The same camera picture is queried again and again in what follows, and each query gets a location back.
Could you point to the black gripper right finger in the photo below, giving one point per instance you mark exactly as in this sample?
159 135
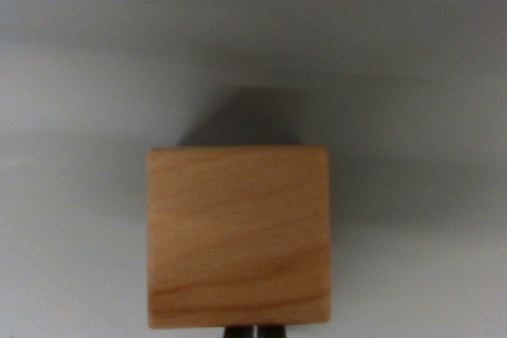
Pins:
273 333

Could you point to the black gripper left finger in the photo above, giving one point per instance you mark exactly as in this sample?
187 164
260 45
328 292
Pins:
237 333

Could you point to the grey plastic tray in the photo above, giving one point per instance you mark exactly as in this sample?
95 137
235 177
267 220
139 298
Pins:
416 156

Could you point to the light wooden cube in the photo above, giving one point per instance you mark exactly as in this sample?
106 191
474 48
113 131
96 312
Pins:
237 235

